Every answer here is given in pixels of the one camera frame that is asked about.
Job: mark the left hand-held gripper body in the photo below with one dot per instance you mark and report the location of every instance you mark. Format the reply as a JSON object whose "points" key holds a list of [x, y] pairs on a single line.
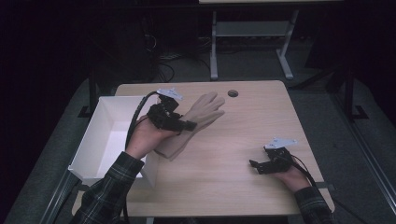
{"points": [[165, 113]]}

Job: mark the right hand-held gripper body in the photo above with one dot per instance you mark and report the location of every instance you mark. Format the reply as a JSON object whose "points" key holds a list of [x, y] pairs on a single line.
{"points": [[277, 160]]}

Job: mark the white box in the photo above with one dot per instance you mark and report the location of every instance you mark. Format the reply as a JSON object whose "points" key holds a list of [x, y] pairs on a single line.
{"points": [[106, 140]]}

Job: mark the person's right hand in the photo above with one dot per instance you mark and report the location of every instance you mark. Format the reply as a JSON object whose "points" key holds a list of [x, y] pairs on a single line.
{"points": [[294, 180]]}

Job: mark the person's left hand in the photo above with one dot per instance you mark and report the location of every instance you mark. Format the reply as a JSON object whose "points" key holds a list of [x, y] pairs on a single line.
{"points": [[144, 138]]}

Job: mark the black stand leg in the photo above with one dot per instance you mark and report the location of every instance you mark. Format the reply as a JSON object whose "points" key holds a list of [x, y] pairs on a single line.
{"points": [[351, 99], [90, 96]]}

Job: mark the aluminium frame rail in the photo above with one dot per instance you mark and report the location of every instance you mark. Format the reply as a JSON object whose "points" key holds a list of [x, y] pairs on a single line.
{"points": [[59, 199], [364, 149]]}

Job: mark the grey metal table frame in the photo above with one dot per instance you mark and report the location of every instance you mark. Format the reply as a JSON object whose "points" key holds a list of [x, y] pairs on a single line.
{"points": [[252, 29]]}

